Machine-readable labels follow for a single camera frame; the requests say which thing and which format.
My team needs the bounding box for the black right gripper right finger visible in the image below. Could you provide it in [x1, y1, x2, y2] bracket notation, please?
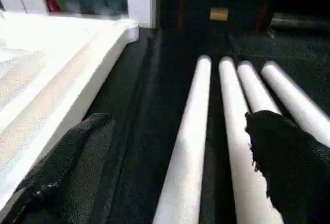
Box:
[244, 110, 330, 224]

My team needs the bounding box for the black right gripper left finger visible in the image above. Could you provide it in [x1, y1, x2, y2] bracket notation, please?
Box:
[0, 112, 115, 224]

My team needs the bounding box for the white plastic table top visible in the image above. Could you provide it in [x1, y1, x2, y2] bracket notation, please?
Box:
[0, 10, 140, 219]

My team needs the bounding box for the white plastic table leg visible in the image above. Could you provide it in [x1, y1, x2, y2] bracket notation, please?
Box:
[260, 62, 330, 148]
[237, 61, 282, 116]
[153, 55, 212, 224]
[218, 57, 284, 224]

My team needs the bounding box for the black work mat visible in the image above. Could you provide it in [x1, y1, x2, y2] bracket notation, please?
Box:
[82, 26, 330, 224]

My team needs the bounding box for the tan label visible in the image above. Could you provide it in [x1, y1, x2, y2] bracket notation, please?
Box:
[210, 8, 229, 22]

